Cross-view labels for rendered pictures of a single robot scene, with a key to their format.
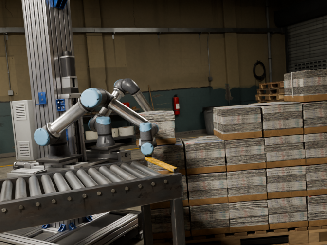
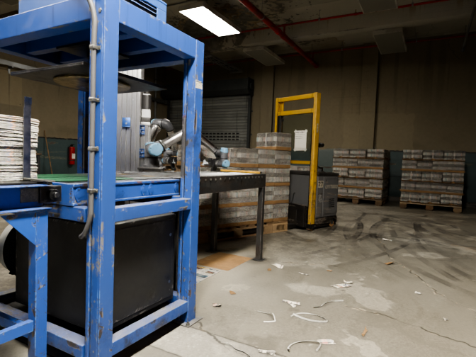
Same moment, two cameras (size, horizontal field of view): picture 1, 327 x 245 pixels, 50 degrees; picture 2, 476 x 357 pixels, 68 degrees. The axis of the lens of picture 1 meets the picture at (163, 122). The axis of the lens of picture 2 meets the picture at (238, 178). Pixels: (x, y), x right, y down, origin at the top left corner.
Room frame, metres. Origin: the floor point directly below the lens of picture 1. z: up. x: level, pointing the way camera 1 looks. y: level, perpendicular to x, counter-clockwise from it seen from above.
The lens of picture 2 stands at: (-0.65, 2.19, 0.92)
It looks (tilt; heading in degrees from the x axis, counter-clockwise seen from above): 3 degrees down; 321
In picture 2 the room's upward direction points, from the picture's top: 2 degrees clockwise
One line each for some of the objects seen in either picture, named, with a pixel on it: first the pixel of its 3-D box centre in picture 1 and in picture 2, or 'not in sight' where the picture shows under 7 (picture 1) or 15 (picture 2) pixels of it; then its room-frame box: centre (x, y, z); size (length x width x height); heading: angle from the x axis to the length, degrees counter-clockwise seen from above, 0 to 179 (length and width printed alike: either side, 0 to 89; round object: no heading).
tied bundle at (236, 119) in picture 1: (235, 121); (239, 157); (2.69, -0.56, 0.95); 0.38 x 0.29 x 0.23; 2
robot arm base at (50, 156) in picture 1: (58, 149); (151, 161); (2.41, 0.74, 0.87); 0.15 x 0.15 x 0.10
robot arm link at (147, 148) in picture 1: (147, 148); (224, 163); (2.11, 0.11, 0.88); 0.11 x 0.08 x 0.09; 2
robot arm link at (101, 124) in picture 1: (103, 125); not in sight; (2.84, 0.49, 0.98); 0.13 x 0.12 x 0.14; 35
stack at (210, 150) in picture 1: (223, 190); (229, 201); (2.69, -0.42, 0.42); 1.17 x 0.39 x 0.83; 91
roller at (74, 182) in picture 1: (75, 183); not in sight; (1.78, 0.48, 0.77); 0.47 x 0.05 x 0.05; 22
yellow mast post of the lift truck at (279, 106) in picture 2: not in sight; (277, 157); (3.04, -1.58, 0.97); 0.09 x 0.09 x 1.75; 1
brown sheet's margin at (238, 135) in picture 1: (236, 132); (239, 164); (2.69, -0.55, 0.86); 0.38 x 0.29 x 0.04; 2
